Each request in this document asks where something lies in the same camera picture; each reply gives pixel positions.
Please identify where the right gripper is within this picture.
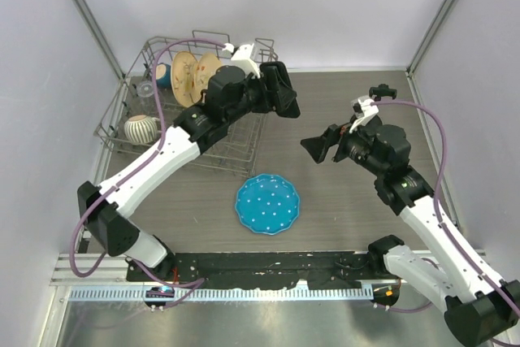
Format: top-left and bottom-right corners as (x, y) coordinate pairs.
(301, 115), (388, 176)

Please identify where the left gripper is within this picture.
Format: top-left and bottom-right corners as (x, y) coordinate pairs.
(224, 66), (294, 124)

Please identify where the black smartphone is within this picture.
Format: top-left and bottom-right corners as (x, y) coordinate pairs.
(269, 61), (301, 118)

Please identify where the black phone stand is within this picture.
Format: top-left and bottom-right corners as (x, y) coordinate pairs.
(367, 84), (397, 103)

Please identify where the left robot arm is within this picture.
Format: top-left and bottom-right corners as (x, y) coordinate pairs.
(77, 61), (300, 281)

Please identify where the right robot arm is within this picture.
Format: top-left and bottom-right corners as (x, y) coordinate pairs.
(301, 118), (519, 346)

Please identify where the blue polka dot plate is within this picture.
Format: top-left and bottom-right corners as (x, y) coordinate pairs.
(234, 174), (301, 236)

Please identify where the beige bird plate front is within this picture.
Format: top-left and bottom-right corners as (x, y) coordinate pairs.
(191, 52), (223, 102)

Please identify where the beige bird plate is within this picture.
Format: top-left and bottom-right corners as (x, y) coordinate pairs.
(191, 52), (223, 102)
(171, 51), (198, 107)

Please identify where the beige bird plate rear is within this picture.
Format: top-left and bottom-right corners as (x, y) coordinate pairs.
(171, 51), (198, 107)

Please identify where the blue ceramic cup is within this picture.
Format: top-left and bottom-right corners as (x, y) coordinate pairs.
(155, 63), (171, 89)

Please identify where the clear drinking glass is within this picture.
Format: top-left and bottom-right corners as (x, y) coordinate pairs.
(136, 80), (158, 117)

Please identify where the striped ceramic mug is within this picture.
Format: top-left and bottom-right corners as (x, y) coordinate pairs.
(123, 115), (162, 145)

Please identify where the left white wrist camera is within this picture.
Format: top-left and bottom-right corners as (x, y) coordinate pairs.
(223, 41), (260, 78)

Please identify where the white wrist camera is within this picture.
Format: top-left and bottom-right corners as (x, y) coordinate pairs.
(349, 95), (379, 134)
(223, 41), (260, 78)

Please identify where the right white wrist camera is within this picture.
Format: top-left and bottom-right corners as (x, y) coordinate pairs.
(349, 95), (379, 134)

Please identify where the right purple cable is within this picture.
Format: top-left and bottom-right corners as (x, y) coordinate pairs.
(377, 98), (520, 347)

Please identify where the purple cable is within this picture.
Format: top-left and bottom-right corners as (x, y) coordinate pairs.
(377, 98), (520, 347)
(69, 37), (228, 310)

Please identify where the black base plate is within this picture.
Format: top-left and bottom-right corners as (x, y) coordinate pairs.
(151, 251), (397, 290)

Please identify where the grey wire dish rack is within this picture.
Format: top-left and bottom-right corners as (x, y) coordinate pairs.
(96, 30), (278, 177)

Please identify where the white slotted cable duct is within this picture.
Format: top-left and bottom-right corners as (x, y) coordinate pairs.
(68, 284), (373, 302)

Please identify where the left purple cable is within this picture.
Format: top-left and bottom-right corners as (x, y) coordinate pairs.
(69, 37), (228, 310)

